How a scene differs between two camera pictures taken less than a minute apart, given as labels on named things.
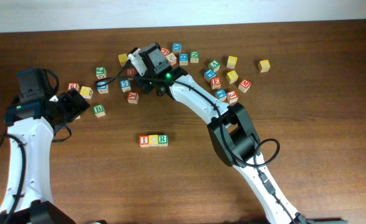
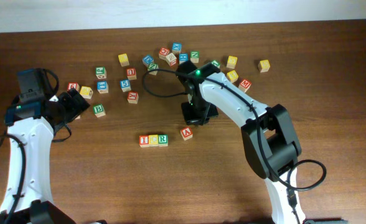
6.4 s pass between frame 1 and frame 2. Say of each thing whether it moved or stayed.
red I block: stayed
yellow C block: stayed
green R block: stayed
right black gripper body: moved
